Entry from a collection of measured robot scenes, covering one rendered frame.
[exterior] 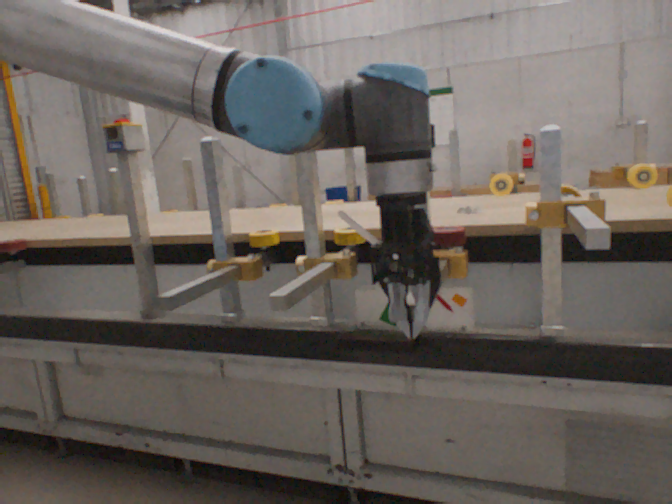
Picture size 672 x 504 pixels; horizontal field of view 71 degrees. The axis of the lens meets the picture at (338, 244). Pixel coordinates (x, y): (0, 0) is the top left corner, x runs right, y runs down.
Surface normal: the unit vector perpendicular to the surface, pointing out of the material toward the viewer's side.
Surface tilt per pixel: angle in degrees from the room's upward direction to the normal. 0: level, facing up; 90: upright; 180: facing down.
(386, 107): 92
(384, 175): 90
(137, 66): 95
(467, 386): 90
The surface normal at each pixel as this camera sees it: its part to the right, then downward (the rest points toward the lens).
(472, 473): -0.34, 0.19
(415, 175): 0.32, 0.14
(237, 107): -0.04, 0.21
